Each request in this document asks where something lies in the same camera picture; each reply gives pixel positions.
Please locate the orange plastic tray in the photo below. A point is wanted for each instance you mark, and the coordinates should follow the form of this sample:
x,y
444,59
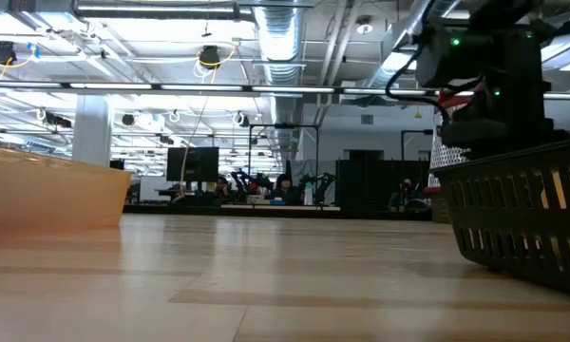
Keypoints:
x,y
52,195

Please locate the silver ventilation duct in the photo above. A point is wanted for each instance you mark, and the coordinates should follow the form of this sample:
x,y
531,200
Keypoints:
x,y
278,43

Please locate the person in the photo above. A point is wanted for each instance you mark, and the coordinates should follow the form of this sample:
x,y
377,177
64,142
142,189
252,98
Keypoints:
x,y
222,186
406,189
284,189

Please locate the black background monitor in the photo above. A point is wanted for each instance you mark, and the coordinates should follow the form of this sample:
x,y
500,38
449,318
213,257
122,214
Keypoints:
x,y
192,164

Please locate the red-rimmed metal box grater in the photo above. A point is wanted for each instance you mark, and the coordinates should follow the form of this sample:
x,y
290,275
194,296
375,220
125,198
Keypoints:
x,y
449,142

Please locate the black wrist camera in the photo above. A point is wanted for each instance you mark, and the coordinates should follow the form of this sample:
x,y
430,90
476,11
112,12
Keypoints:
x,y
446,57

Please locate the black background partition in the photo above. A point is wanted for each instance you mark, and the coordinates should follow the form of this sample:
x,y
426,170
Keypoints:
x,y
380,185

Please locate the white building pillar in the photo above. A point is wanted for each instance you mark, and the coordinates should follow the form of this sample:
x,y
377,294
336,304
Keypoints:
x,y
91,133

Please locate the background wooden table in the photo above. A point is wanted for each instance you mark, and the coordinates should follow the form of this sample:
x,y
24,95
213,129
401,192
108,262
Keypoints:
x,y
280,207

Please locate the black background frame stand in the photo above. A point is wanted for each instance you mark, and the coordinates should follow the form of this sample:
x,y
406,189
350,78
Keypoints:
x,y
283,126

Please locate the black slotted plastic basket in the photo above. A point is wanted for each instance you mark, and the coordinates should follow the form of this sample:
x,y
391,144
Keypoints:
x,y
503,190

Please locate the black background robot arm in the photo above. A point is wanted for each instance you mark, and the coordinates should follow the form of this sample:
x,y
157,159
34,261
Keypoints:
x,y
324,183
242,179

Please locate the long LED light bar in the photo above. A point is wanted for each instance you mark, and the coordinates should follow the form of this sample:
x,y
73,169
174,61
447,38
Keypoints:
x,y
195,87

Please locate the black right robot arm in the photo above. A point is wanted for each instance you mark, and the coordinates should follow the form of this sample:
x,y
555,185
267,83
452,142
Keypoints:
x,y
503,12

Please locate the black aluminium table frame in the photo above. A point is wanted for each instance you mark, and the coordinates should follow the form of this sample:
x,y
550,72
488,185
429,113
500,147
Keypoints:
x,y
266,212

